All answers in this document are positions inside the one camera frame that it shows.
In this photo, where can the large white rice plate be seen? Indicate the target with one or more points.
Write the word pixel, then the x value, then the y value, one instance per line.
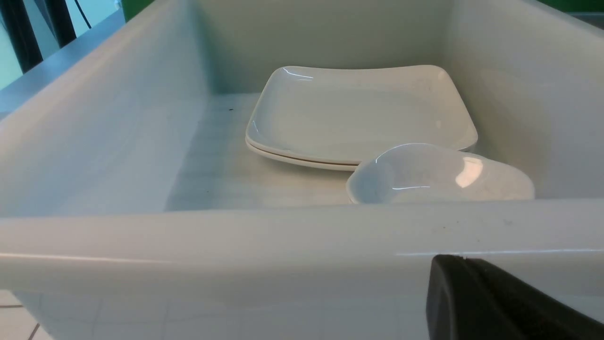
pixel 346 116

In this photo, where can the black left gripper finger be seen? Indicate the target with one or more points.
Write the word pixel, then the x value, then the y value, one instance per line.
pixel 472 299

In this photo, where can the white small bowl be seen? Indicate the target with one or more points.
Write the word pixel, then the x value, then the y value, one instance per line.
pixel 430 173

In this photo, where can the white square plate in tub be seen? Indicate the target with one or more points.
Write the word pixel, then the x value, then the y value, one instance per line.
pixel 300 162

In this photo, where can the green cloth backdrop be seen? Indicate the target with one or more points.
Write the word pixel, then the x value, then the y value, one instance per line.
pixel 131 8

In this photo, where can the large white plastic tub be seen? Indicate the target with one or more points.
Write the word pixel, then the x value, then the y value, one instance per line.
pixel 132 209

